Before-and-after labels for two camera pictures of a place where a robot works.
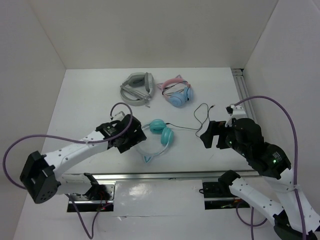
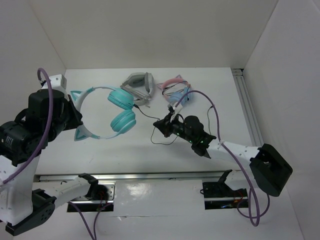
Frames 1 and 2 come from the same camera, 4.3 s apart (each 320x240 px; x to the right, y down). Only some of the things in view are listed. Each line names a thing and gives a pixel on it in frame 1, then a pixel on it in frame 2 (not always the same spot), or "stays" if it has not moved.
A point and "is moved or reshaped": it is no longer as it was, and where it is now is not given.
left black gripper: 137,136 -> 76,119
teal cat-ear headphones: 156,126 -> 123,118
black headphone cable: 208,110 is moved or reshaped
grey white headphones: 138,89 stays
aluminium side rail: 238,74 stays
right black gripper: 213,127 -> 165,126
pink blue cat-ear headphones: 176,91 stays
